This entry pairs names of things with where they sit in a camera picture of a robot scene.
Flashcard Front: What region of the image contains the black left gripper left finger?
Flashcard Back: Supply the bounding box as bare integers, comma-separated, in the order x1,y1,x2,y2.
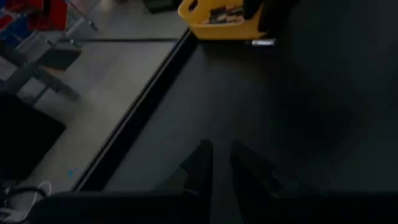
161,139,214,224

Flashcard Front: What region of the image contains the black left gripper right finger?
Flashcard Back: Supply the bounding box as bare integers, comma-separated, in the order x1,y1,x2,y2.
230,140,284,224

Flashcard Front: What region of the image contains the silver and black battery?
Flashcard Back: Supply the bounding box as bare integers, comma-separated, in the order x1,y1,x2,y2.
251,39,277,47

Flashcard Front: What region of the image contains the yellow plastic basket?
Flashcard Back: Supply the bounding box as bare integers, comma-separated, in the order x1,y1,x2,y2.
177,0,269,41

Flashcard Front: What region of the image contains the black floor mat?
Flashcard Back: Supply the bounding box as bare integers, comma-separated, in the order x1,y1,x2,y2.
0,92,67,182

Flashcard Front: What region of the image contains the red tilted storage bin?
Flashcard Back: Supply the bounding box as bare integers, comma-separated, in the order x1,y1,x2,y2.
28,0,70,32

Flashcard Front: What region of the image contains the blue storage bin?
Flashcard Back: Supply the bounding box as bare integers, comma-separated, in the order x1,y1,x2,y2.
0,17,32,44

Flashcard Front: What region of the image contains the black aluminium table frame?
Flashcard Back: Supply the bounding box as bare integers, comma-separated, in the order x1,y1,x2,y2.
71,27,200,192

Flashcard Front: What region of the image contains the white cable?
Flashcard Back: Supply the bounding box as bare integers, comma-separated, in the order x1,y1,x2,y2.
0,180,53,223

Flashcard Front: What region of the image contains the coiled black cable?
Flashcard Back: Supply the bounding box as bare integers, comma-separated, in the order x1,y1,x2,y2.
2,185,39,203

